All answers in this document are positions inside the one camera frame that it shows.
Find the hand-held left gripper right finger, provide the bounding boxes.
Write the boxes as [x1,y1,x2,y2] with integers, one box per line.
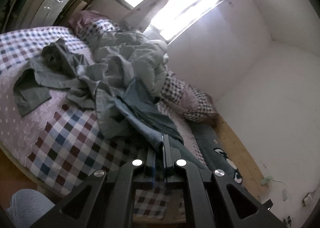
[162,134,287,228]

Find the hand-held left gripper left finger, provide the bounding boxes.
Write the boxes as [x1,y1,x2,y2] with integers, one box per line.
[30,149,157,228]

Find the teal long-sleeved shirt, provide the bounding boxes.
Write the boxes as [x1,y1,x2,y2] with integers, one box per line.
[114,79,209,171]

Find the checkered dotted pillow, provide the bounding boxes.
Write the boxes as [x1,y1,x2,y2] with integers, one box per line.
[67,10,120,40]
[157,70,222,125]

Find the grey-green crumpled cloth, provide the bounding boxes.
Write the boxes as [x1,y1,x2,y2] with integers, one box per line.
[66,30,160,140]

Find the checkered bed sheet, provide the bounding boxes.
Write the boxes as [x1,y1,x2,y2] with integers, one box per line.
[0,26,210,221]

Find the pale green puffy duvet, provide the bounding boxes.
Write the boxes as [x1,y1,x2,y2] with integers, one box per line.
[134,39,169,95]

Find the person's leg blue trousers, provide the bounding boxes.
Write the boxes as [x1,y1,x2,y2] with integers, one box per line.
[5,188,56,228]

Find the white curtain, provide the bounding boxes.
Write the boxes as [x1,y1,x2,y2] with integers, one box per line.
[121,0,220,35]

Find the olive green garment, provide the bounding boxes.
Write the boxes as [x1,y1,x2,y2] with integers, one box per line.
[14,38,92,117]

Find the window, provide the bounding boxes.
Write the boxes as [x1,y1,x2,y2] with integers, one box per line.
[115,0,225,45]

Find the green charger cable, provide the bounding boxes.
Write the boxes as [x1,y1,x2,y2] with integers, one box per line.
[260,176,284,186]

